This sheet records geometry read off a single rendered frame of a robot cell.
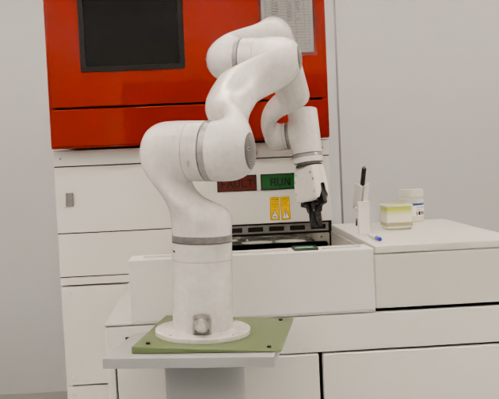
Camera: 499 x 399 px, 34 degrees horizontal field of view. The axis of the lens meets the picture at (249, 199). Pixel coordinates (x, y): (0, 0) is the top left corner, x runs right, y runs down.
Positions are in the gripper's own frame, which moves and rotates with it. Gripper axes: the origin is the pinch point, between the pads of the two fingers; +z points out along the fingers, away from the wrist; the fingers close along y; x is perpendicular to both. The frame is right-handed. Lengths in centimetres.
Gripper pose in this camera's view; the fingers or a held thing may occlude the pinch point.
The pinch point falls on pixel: (315, 219)
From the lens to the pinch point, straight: 232.1
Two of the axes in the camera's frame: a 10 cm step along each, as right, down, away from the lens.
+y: 5.4, -1.3, -8.3
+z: 1.2, 9.9, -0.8
